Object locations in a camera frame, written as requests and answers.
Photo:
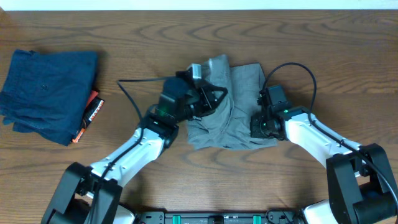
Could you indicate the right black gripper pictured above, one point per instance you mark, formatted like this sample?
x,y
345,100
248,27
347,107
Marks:
x,y
255,132

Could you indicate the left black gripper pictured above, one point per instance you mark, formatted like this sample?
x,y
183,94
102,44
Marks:
x,y
201,95

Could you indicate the grey shorts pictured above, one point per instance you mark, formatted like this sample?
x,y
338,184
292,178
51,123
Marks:
x,y
229,126

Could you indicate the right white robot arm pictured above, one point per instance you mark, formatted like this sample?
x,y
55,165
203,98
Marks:
x,y
361,185

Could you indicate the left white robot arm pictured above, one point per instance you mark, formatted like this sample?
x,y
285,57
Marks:
x,y
91,194

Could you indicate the orange black folded item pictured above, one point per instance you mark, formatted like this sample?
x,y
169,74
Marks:
x,y
92,108

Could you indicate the folded navy blue garment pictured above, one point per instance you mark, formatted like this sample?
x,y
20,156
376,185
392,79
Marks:
x,y
48,93

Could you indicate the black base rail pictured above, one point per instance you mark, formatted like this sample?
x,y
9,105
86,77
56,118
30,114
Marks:
x,y
272,216

